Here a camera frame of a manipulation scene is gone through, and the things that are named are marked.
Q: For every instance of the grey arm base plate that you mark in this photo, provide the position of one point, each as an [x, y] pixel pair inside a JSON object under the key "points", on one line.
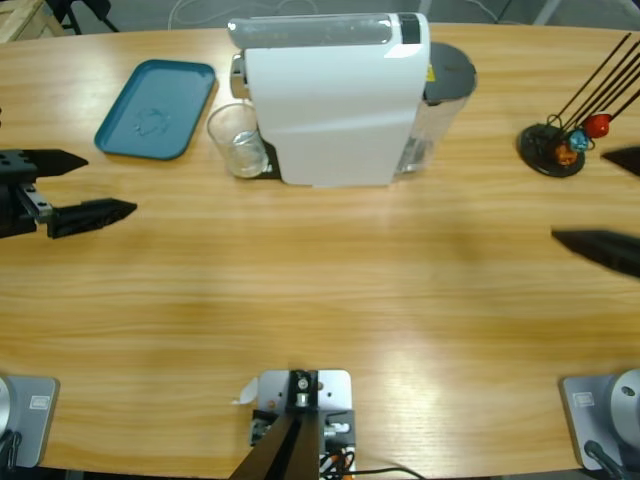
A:
{"points": [[600, 415], [30, 420]]}

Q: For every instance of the orange coffee capsule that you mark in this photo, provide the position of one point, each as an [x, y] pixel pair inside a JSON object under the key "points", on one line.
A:
{"points": [[565, 154]]}

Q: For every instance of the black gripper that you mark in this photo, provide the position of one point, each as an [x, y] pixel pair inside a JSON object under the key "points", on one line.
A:
{"points": [[15, 210]]}

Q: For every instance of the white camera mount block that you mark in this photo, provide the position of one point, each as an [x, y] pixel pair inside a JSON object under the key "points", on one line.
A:
{"points": [[335, 395]]}

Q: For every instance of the clear water tank dark lid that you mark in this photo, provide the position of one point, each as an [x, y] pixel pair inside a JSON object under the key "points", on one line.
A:
{"points": [[447, 75]]}

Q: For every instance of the black capsule holder with rods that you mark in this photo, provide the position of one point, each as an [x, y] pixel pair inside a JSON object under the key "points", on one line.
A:
{"points": [[537, 145]]}

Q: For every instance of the dark camera post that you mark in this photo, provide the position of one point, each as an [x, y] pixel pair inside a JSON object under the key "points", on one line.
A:
{"points": [[290, 445]]}

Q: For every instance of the black chair legs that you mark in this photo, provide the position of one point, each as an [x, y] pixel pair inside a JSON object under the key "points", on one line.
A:
{"points": [[85, 12]]}

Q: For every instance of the red coffee capsule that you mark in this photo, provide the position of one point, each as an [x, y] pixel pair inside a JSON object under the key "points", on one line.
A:
{"points": [[596, 126]]}

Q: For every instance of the clear glass cup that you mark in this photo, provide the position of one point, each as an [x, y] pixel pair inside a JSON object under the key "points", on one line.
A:
{"points": [[242, 155]]}

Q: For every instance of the white paper tag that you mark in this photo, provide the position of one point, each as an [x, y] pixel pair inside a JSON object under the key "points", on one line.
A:
{"points": [[247, 392]]}

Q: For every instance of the grey metal leg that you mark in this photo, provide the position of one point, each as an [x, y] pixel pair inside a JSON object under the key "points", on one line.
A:
{"points": [[547, 11]]}

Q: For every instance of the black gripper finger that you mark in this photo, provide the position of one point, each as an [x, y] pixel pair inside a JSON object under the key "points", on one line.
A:
{"points": [[610, 250], [629, 160]]}

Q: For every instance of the blue foil coffee capsule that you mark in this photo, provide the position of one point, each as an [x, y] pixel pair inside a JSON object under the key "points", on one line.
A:
{"points": [[579, 140]]}

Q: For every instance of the teal plastic tray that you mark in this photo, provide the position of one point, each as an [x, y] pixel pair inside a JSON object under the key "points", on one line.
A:
{"points": [[155, 110]]}

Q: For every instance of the white capsule coffee machine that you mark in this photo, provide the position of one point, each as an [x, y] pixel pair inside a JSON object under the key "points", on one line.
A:
{"points": [[330, 115]]}

